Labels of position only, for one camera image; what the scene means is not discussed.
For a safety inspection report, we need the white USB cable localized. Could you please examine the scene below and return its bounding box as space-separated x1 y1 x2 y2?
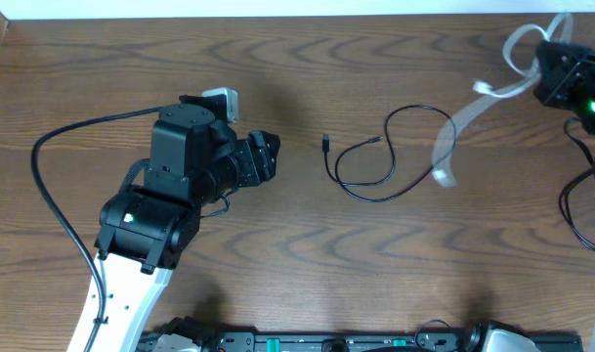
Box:
431 12 575 189

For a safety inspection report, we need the black USB cable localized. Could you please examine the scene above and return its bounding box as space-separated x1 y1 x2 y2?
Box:
320 104 458 203

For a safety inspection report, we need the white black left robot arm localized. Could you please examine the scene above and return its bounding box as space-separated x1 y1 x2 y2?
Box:
68 88 280 351

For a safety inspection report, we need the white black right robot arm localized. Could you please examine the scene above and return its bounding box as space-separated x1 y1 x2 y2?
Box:
533 41 595 352

